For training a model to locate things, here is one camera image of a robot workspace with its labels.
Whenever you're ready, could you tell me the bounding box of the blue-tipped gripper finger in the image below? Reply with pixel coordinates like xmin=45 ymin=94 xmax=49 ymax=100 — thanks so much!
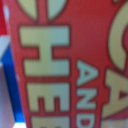
xmin=0 ymin=42 xmax=27 ymax=125

